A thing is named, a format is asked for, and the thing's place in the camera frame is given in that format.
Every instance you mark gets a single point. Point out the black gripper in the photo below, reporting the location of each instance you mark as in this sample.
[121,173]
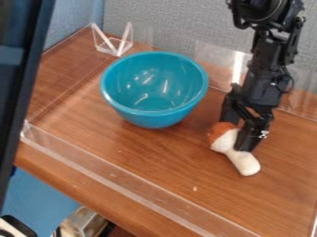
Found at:
[260,93]

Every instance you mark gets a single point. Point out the brown and white toy mushroom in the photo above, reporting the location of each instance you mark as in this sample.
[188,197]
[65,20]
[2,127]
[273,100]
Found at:
[222,138]

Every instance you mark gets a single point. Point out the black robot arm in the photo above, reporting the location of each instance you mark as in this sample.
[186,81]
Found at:
[277,21]

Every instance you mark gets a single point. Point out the blue plastic bowl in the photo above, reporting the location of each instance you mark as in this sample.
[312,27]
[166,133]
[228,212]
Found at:
[154,87]

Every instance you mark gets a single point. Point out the clear acrylic back barrier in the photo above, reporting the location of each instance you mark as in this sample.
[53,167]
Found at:
[228,67]

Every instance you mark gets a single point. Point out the clear acrylic barrier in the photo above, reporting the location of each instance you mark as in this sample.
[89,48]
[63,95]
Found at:
[228,67]
[141,206]

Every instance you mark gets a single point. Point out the clear acrylic front barrier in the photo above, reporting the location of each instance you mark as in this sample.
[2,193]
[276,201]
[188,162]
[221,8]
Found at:
[141,206]

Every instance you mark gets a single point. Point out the clear box under table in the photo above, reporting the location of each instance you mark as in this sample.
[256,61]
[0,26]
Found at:
[83,223]

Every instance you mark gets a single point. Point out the black and white object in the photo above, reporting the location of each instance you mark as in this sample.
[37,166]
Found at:
[14,228]

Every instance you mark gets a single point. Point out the clear acrylic corner bracket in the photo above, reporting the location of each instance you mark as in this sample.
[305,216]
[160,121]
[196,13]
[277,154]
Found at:
[110,45]

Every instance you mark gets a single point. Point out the dark blue foreground post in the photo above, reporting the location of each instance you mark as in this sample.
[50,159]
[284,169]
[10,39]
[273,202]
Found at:
[25,23]

